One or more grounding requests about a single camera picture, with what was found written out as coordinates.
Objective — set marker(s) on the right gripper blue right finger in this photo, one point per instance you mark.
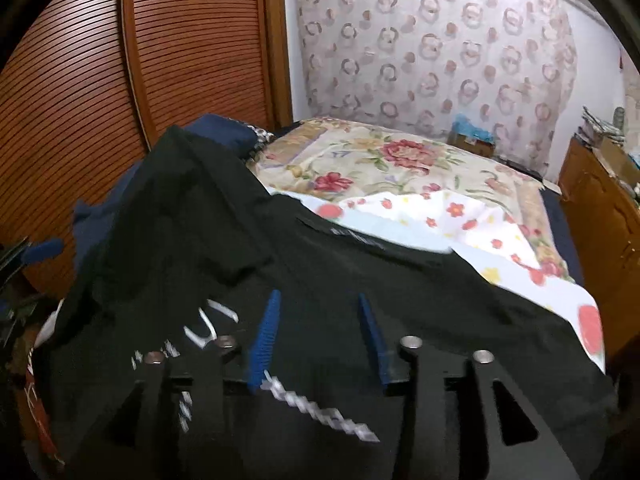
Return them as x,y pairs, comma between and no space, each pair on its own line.
374,341

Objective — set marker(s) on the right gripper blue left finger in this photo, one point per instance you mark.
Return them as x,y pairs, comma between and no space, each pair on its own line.
261,351

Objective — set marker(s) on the black printed t-shirt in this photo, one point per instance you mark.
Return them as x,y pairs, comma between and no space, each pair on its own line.
144,376

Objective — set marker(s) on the white strawberry flower sheet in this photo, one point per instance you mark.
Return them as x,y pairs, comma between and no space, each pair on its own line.
484,236

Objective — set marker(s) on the beige floral quilt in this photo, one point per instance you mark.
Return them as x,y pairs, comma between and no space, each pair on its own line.
335,159

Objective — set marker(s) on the navy bed mattress cover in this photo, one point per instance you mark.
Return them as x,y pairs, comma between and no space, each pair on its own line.
561,234

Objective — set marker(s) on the cardboard box with blue items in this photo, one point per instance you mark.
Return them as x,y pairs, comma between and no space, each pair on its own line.
470,138

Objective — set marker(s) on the navy folded garment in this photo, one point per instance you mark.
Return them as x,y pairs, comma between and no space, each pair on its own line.
156,180

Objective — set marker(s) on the wooden sideboard cabinet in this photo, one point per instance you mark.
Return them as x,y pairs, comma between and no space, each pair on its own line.
604,225

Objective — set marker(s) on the brown louvered wardrobe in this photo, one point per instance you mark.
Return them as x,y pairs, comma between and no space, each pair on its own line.
89,86

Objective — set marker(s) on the pink circle-pattern curtain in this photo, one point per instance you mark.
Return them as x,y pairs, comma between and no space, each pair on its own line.
506,67

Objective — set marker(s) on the stack of folded cloths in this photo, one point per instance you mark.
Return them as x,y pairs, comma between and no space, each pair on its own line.
594,130

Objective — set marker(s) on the cardboard box on cabinet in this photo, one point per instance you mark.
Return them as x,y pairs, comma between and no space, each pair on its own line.
616,159

